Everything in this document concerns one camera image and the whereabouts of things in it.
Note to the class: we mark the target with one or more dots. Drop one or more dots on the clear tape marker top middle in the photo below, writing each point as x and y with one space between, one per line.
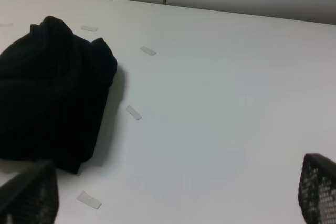
89 28

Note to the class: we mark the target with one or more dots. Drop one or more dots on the clear tape marker upper right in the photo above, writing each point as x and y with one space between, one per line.
148 51

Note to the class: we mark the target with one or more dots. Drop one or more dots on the clear tape marker lower right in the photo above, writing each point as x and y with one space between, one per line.
89 200

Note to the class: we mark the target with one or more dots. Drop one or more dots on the black short sleeve shirt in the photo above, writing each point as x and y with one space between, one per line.
54 88

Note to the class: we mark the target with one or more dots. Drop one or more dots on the clear tape marker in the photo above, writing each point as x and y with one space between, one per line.
148 51
89 200
89 28
133 112
6 24

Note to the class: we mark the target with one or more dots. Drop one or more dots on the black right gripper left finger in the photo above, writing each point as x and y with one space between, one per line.
31 196

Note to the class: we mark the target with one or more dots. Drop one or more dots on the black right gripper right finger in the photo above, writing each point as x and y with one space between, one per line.
316 192

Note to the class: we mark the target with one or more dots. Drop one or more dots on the clear tape marker upper left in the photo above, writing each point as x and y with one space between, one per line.
6 24

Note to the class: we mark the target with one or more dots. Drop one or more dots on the clear tape marker right middle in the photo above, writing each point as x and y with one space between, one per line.
133 112

